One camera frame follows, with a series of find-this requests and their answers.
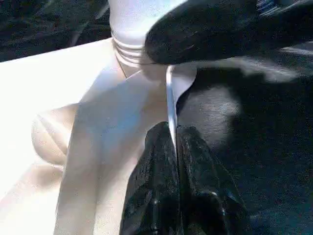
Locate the white plastic table leg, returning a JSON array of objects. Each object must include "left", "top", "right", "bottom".
[{"left": 108, "top": 0, "right": 196, "bottom": 69}]

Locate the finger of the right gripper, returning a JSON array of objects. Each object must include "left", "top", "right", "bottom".
[{"left": 145, "top": 0, "right": 313, "bottom": 65}]

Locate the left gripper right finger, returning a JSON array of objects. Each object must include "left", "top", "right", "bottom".
[{"left": 175, "top": 125, "right": 251, "bottom": 235}]

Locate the white plastic table top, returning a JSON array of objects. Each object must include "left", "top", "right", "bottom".
[{"left": 0, "top": 37, "right": 198, "bottom": 235}]

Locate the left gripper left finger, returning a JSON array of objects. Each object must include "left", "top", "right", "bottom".
[{"left": 119, "top": 121, "right": 180, "bottom": 235}]

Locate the black mat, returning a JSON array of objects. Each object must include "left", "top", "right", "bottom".
[{"left": 0, "top": 0, "right": 313, "bottom": 235}]

